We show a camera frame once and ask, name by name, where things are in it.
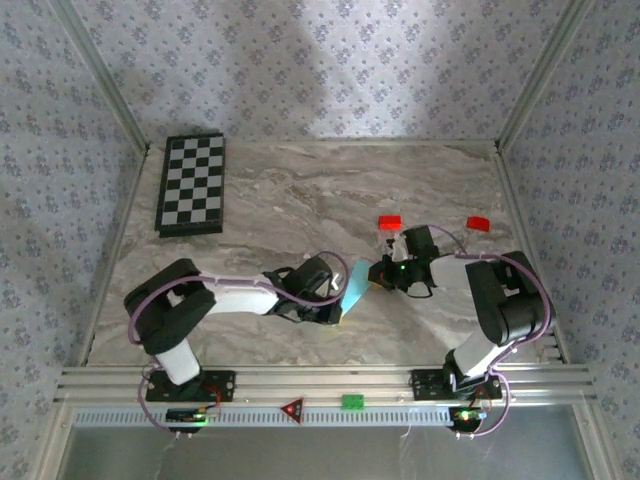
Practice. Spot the light blue cloth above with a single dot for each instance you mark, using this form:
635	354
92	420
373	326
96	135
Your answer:
356	287

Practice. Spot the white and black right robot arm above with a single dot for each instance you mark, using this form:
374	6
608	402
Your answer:
505	300

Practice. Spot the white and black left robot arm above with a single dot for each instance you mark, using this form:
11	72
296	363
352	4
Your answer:
240	300

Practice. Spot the red plastic block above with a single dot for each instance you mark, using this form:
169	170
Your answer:
390	223
478	223

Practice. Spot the green plastic block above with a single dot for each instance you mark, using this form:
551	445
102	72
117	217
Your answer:
353	402

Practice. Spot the red and black triangle marker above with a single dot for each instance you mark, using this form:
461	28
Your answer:
293	411

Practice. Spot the small circuit board red green lights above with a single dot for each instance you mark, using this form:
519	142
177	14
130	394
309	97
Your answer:
467	415

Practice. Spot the small circuit board green light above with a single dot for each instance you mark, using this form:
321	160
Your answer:
187	415

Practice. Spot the black and grey chessboard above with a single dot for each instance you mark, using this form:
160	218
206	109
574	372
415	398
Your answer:
192	182

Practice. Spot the aluminium front frame rail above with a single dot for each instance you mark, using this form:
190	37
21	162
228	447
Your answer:
320	380

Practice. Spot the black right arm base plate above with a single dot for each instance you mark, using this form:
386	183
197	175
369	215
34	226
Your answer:
425	385

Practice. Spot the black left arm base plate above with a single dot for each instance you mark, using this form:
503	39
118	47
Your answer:
222	385

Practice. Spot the aluminium side rail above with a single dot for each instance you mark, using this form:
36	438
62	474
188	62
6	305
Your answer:
525	240
117	240

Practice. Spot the aluminium corner post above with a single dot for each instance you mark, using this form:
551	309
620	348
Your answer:
545	75
100	75

